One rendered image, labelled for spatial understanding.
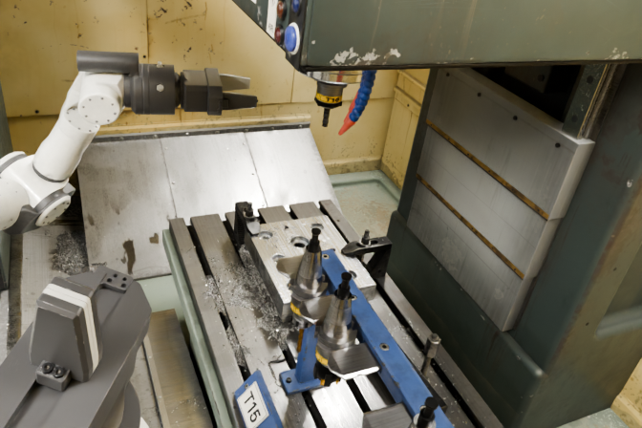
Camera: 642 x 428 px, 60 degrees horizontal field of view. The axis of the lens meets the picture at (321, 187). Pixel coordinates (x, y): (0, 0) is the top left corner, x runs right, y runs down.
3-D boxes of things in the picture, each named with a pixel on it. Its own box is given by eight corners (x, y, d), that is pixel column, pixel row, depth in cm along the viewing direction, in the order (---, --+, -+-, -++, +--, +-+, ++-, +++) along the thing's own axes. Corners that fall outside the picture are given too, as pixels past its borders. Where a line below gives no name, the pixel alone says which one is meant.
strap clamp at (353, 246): (339, 285, 142) (349, 238, 134) (334, 277, 144) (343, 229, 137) (385, 276, 147) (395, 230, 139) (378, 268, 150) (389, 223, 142)
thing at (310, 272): (325, 288, 91) (331, 256, 88) (299, 290, 90) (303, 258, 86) (318, 270, 95) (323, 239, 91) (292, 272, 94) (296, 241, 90)
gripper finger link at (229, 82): (250, 75, 106) (217, 74, 104) (249, 92, 107) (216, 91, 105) (249, 73, 107) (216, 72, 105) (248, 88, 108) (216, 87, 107)
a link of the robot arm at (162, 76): (224, 77, 94) (149, 74, 90) (222, 129, 99) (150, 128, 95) (217, 53, 104) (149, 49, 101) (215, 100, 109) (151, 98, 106)
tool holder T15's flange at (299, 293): (330, 303, 92) (331, 291, 91) (293, 307, 90) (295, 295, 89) (319, 278, 97) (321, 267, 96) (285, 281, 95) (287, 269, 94)
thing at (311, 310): (307, 327, 86) (307, 323, 85) (294, 304, 90) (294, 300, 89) (347, 318, 88) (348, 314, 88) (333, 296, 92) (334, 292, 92)
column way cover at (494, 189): (500, 336, 133) (578, 144, 107) (399, 224, 169) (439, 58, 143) (516, 332, 135) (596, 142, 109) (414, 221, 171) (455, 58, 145)
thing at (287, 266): (282, 281, 94) (282, 277, 94) (271, 261, 98) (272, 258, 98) (320, 274, 97) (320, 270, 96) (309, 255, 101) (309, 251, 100)
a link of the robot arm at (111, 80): (151, 131, 97) (80, 131, 94) (151, 95, 104) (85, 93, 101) (149, 75, 89) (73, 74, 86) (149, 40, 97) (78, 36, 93)
